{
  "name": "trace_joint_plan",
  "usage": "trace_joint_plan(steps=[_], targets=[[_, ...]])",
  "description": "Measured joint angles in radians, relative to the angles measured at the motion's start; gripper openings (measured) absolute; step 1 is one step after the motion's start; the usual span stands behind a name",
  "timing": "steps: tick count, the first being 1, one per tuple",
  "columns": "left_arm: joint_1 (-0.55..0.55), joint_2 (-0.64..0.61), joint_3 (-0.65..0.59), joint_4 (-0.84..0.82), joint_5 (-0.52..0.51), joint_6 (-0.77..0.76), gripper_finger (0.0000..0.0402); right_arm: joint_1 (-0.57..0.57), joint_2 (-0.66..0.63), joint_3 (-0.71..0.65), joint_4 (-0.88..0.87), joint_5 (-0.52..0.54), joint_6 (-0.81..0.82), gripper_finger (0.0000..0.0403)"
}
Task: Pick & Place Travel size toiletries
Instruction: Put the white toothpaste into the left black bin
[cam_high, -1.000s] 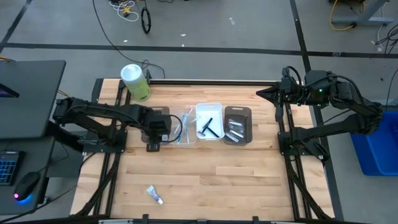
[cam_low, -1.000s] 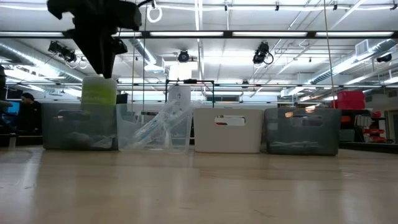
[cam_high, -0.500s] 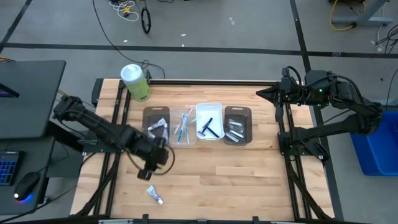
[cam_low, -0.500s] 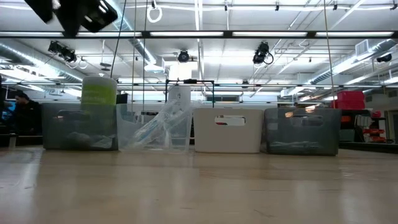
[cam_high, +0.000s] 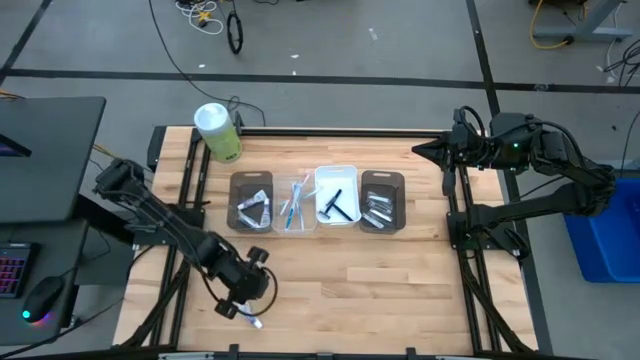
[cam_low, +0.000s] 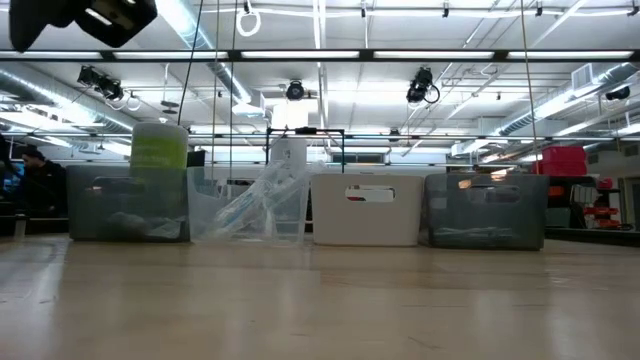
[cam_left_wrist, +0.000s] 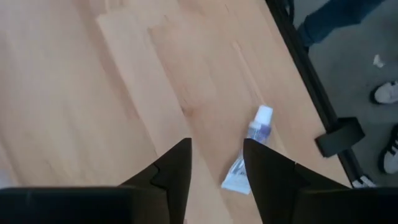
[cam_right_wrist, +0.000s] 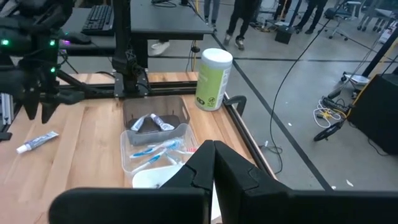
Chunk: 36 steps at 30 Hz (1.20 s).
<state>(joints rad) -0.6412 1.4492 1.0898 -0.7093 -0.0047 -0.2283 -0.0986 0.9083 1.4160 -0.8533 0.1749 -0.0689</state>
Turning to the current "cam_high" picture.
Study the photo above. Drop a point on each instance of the teal white bagged toothbrush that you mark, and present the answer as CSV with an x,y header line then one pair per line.
x,y
312,192

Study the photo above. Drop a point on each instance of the red white bagged toothbrush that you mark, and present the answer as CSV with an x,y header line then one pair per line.
x,y
305,179

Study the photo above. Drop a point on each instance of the green white wipes canister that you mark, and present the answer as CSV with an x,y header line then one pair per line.
x,y
220,137

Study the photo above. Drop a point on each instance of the small white toothpaste tube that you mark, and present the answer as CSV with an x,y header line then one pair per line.
x,y
248,220
252,199
265,212

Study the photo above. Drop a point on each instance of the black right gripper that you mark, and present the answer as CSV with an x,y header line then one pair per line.
x,y
470,150

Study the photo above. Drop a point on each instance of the grey metal desk base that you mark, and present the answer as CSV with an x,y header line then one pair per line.
x,y
580,34

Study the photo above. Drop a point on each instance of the smoked grey plastic bin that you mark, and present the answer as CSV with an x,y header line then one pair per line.
x,y
234,200
397,190

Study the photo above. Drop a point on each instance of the clear plastic bin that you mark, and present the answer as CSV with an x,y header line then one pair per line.
x,y
280,180

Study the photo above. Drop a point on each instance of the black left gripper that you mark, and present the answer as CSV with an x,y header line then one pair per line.
x,y
247,285

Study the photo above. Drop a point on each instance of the black computer keyboard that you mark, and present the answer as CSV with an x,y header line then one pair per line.
x,y
12,270

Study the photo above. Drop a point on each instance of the blue plastic tote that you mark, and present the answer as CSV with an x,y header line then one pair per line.
x,y
610,230

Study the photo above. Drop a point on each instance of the white plastic bin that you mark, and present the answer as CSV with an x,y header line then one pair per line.
x,y
345,180

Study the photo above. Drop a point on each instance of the computer monitor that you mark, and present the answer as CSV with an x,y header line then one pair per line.
x,y
10,147

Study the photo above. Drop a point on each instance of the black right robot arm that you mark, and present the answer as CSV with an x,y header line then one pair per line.
x,y
550,200

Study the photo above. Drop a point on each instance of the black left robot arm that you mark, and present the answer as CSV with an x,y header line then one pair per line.
x,y
160,220

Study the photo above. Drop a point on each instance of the black computer mouse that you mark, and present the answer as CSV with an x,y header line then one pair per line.
x,y
42,297

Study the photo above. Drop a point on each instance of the black aluminium rig frame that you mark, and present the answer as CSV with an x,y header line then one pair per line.
x,y
350,132

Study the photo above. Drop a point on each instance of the black computer desk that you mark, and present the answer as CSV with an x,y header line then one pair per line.
x,y
50,250

